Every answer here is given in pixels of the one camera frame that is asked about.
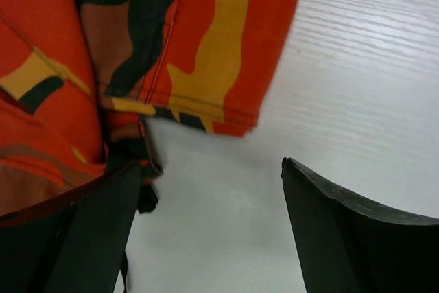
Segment orange camouflage trousers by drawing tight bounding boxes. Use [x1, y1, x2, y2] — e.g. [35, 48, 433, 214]
[1, 0, 298, 215]

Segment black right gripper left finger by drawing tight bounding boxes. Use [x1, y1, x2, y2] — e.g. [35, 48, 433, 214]
[1, 162, 141, 292]

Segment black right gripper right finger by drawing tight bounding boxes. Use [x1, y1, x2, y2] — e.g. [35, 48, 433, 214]
[282, 158, 438, 292]

